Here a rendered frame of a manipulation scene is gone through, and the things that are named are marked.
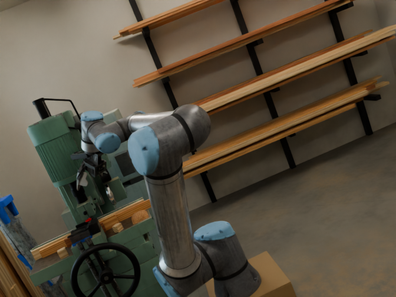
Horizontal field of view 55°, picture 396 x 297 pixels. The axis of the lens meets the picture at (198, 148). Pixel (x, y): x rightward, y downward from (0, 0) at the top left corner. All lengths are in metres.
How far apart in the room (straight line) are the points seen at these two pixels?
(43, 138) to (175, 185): 0.95
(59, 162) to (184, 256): 0.83
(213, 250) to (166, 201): 0.41
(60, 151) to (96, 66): 2.41
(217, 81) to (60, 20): 1.73
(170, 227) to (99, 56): 3.20
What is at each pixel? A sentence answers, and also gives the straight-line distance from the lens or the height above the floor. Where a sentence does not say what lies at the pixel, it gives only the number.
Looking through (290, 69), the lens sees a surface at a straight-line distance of 3.95.
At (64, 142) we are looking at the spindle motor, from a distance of 1.87.
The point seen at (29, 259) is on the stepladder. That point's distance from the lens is 2.78.
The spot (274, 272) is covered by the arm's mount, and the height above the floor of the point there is 0.63.
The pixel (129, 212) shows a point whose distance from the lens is 1.99.
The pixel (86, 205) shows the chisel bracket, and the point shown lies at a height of 1.06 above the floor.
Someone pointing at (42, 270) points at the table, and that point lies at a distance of 1.92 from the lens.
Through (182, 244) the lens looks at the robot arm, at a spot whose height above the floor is 0.98.
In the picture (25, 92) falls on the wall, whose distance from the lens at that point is 4.33.
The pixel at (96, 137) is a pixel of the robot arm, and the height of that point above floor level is 1.37.
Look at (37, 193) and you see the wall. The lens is 4.46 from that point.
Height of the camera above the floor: 1.47
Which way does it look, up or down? 11 degrees down
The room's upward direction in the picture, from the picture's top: 22 degrees counter-clockwise
